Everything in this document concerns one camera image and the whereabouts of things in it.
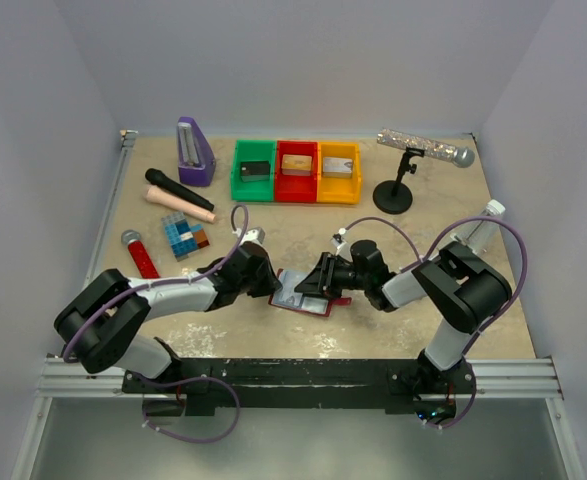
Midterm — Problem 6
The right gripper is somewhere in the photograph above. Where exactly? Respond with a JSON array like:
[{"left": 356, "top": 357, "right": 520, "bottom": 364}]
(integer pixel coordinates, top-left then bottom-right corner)
[{"left": 294, "top": 251, "right": 371, "bottom": 300}]

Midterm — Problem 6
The red leather card holder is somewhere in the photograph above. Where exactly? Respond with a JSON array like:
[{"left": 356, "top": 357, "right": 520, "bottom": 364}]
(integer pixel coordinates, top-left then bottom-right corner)
[{"left": 268, "top": 295, "right": 352, "bottom": 318}]

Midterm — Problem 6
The blue credit card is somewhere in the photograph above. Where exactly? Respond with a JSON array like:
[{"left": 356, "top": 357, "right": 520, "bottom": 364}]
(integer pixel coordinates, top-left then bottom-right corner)
[{"left": 272, "top": 269, "right": 306, "bottom": 308}]

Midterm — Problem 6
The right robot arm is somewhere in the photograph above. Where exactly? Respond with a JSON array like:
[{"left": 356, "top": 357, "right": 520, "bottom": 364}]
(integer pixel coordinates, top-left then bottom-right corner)
[{"left": 294, "top": 240, "right": 513, "bottom": 392}]

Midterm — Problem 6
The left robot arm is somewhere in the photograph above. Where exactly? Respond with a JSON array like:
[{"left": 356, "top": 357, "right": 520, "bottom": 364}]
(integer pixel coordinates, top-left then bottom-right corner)
[{"left": 54, "top": 241, "right": 281, "bottom": 392}]

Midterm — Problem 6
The black card stack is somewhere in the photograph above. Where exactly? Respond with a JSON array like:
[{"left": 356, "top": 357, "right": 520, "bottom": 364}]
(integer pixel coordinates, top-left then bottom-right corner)
[{"left": 239, "top": 161, "right": 271, "bottom": 183}]

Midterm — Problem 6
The silver card stack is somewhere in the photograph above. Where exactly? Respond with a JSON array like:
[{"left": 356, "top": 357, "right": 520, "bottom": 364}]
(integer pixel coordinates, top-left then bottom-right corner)
[{"left": 322, "top": 156, "right": 353, "bottom": 179}]

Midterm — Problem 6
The gold card stack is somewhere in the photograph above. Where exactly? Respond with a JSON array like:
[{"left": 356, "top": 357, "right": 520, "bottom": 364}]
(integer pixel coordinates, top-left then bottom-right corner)
[{"left": 281, "top": 154, "right": 313, "bottom": 177}]

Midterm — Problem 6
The red plastic bin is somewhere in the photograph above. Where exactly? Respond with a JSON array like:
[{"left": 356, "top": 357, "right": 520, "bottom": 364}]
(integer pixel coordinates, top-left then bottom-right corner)
[{"left": 274, "top": 140, "right": 318, "bottom": 203}]

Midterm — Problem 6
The blue toy brick block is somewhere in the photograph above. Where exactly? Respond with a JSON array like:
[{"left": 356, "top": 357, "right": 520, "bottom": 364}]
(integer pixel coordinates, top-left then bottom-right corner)
[{"left": 161, "top": 212, "right": 210, "bottom": 261}]

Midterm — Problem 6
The yellow plastic bin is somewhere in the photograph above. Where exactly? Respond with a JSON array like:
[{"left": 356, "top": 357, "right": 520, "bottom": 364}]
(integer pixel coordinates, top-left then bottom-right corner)
[{"left": 317, "top": 141, "right": 362, "bottom": 205}]

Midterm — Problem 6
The black microphone stand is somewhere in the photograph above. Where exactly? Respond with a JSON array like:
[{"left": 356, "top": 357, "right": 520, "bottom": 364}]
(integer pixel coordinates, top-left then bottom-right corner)
[{"left": 372, "top": 148, "right": 425, "bottom": 215}]

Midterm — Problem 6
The green plastic bin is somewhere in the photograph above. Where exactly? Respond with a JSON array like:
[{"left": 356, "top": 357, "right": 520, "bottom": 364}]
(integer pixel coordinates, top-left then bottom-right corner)
[{"left": 230, "top": 139, "right": 277, "bottom": 202}]

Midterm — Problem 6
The pink microphone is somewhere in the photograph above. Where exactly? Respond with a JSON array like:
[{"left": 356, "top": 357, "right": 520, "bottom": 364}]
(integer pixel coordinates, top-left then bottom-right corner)
[{"left": 143, "top": 185, "right": 216, "bottom": 223}]

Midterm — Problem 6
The red glitter microphone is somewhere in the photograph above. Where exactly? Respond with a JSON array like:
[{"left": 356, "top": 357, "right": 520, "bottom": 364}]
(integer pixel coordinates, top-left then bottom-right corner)
[{"left": 121, "top": 229, "right": 160, "bottom": 279}]

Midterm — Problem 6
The purple metronome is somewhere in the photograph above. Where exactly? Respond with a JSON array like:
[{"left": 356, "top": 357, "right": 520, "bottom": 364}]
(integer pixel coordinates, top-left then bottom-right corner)
[{"left": 176, "top": 117, "right": 216, "bottom": 187}]

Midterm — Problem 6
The black microphone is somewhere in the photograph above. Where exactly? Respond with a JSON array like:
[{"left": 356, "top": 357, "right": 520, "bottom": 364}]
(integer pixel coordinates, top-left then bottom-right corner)
[{"left": 145, "top": 168, "right": 215, "bottom": 212}]

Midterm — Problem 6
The white metronome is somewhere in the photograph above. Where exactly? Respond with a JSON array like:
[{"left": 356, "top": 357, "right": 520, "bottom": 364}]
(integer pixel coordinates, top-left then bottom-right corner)
[{"left": 450, "top": 199, "right": 505, "bottom": 256}]

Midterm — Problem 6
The silver glitter microphone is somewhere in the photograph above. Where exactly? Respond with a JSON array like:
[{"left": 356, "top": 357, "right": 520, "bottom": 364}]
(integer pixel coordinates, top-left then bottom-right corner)
[{"left": 377, "top": 128, "right": 475, "bottom": 168}]

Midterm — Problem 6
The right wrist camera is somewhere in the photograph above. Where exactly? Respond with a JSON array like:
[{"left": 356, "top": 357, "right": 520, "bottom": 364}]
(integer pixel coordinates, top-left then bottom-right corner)
[{"left": 331, "top": 228, "right": 352, "bottom": 261}]

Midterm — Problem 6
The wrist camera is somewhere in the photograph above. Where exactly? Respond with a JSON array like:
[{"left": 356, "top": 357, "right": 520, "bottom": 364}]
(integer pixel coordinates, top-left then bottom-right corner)
[
  {"left": 331, "top": 228, "right": 352, "bottom": 261},
  {"left": 234, "top": 227, "right": 266, "bottom": 246}
]

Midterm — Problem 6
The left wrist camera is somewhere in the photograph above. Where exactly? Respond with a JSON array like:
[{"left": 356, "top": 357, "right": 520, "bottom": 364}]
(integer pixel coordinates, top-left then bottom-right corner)
[{"left": 234, "top": 227, "right": 266, "bottom": 246}]

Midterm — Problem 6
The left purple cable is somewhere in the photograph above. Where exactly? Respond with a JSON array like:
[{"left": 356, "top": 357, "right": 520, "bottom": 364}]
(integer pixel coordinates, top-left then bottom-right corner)
[{"left": 61, "top": 203, "right": 250, "bottom": 444}]

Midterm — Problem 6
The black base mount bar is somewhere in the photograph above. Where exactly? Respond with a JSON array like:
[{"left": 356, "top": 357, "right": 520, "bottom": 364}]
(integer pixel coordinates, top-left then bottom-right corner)
[{"left": 122, "top": 358, "right": 475, "bottom": 416}]

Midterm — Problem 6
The aluminium frame rail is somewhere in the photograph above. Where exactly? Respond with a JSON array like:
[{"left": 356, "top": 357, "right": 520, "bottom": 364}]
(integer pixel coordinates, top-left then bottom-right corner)
[{"left": 38, "top": 130, "right": 138, "bottom": 397}]

